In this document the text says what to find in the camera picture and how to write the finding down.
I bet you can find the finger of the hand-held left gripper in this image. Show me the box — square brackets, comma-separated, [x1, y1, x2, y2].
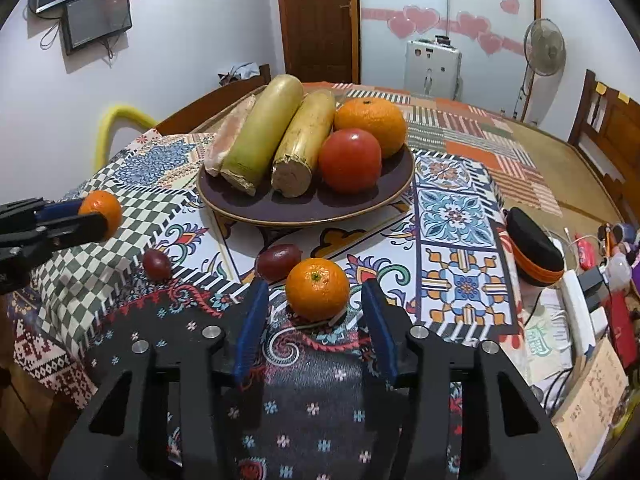
[0, 198, 85, 225]
[35, 212, 109, 252]

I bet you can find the purple plate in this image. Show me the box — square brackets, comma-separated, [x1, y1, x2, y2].
[196, 140, 416, 226]

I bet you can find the brown wooden door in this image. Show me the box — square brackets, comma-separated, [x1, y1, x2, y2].
[275, 0, 360, 85]

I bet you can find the black and orange hat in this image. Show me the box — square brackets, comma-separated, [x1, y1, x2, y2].
[505, 206, 566, 288]

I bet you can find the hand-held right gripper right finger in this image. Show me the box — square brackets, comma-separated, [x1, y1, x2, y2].
[361, 279, 581, 480]

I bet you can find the red tomato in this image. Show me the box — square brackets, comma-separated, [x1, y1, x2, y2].
[318, 128, 383, 195]

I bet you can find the small mandarin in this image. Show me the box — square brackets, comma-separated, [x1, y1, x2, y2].
[78, 191, 122, 238]
[285, 257, 350, 322]

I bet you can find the woven straw mat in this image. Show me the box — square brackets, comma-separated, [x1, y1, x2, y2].
[467, 102, 626, 231]

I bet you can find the dark red jujube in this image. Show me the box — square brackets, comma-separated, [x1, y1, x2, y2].
[143, 249, 173, 281]
[255, 243, 303, 282]

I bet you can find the white plastic bottle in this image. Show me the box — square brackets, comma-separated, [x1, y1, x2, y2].
[607, 252, 633, 286]

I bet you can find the red box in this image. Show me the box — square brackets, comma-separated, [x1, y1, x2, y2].
[602, 290, 640, 371]

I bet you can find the standing fan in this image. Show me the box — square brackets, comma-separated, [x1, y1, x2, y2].
[515, 18, 567, 123]

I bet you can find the striped patchwork blanket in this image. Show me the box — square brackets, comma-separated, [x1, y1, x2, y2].
[300, 82, 563, 218]

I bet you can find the small black wall monitor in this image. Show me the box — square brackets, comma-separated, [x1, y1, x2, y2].
[61, 0, 133, 56]

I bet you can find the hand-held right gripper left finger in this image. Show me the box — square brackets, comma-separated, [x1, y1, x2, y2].
[47, 277, 271, 480]

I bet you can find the yellow tube frame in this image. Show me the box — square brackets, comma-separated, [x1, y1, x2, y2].
[94, 104, 158, 173]

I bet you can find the tile patterned cloth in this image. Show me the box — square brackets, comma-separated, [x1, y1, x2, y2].
[10, 130, 526, 480]

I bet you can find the pale green sugarcane piece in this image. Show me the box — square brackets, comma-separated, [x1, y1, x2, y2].
[220, 74, 305, 197]

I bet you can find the white power strip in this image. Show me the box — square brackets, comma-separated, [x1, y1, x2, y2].
[560, 270, 601, 361]

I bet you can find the black television cable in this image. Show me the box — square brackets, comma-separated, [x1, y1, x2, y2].
[40, 22, 63, 52]

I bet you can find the wooden footboard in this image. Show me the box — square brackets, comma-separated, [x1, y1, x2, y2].
[155, 64, 272, 136]

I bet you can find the yellow sugarcane piece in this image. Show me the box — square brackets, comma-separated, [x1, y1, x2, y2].
[271, 90, 337, 198]

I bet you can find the plastic sugarcane piece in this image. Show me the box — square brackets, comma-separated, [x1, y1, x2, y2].
[204, 95, 258, 178]

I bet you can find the pile of clothes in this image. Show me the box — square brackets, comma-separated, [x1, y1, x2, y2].
[217, 62, 261, 86]

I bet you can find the wooden headboard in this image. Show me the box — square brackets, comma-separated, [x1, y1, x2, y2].
[567, 69, 640, 226]

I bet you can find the large orange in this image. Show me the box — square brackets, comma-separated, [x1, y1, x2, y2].
[333, 97, 407, 159]

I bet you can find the white small appliance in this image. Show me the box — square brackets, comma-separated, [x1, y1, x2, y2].
[404, 37, 462, 101]

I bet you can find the brown paper box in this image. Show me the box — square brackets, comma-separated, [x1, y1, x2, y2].
[552, 335, 631, 476]

